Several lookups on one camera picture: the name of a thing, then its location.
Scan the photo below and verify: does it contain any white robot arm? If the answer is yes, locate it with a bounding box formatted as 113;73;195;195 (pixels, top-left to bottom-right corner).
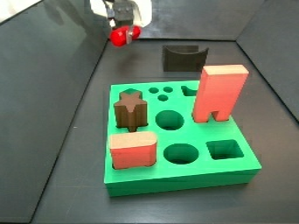
89;0;152;47

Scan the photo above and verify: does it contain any brown star block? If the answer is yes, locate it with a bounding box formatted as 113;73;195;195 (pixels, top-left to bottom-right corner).
113;91;147;132

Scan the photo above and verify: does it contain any black curved cradle stand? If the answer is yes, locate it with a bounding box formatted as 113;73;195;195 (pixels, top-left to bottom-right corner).
163;45;210;72

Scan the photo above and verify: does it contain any green foam shape board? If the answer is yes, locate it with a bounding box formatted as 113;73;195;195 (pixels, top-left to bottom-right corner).
104;80;262;196

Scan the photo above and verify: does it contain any red hexagon prism block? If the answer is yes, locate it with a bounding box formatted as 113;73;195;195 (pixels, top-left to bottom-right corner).
109;25;134;47

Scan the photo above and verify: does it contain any tall red arch block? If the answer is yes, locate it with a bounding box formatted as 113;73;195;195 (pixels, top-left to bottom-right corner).
192;65;248;123

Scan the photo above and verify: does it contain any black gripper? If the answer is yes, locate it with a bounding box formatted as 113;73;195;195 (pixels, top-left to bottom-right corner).
109;0;142;40

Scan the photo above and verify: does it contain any short red rounded block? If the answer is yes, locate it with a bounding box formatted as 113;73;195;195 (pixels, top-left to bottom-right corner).
108;131;158;170

